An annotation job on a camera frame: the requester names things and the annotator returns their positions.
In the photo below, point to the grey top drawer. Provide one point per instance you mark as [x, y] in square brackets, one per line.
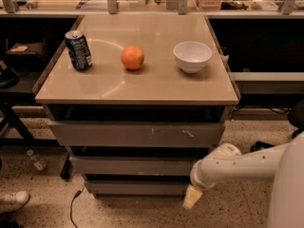
[122, 134]

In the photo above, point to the grey bottom drawer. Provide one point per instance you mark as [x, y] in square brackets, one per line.
[136, 188]

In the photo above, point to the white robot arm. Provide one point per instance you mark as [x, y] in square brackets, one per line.
[282, 165]

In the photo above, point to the blue soda can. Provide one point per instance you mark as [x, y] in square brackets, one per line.
[78, 50]

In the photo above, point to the clear plastic bottle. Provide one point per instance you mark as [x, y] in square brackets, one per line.
[37, 161]

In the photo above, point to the white bowl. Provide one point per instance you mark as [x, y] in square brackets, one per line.
[191, 56]

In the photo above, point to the white shoe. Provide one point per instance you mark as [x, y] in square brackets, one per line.
[13, 201]

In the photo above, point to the black stand left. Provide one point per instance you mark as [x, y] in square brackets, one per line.
[22, 92]

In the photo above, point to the grey drawer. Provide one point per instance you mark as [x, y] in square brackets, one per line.
[136, 188]
[122, 134]
[145, 167]

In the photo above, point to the orange fruit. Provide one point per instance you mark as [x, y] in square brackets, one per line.
[132, 57]

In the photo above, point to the foam gripper body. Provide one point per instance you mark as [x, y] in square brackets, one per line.
[199, 179]

